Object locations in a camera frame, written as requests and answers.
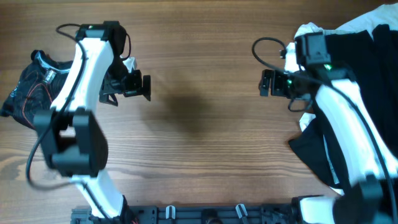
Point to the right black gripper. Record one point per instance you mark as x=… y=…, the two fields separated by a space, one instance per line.
x=277 y=88

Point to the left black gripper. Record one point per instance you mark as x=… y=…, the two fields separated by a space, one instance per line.
x=135 y=88

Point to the black orange printed cycling jersey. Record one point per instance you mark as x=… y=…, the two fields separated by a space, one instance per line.
x=39 y=84

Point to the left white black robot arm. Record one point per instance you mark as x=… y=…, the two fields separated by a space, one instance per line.
x=69 y=135

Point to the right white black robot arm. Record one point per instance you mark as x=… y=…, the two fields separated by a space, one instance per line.
x=350 y=141

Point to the black garment pile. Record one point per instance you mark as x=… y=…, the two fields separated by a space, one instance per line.
x=309 y=147

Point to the white garment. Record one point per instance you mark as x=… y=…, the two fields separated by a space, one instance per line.
x=342 y=25

